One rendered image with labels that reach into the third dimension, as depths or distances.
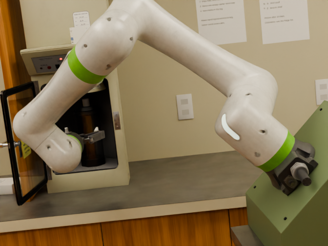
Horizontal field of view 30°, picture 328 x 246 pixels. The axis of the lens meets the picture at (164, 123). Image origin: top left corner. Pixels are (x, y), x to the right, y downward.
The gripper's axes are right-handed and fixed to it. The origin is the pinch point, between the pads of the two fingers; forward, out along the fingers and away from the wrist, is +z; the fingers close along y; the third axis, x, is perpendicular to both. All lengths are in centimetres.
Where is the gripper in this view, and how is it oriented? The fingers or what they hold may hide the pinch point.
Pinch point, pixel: (78, 133)
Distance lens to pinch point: 221.2
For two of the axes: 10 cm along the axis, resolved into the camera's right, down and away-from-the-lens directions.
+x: 1.1, 9.8, 1.7
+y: -9.9, 1.1, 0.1
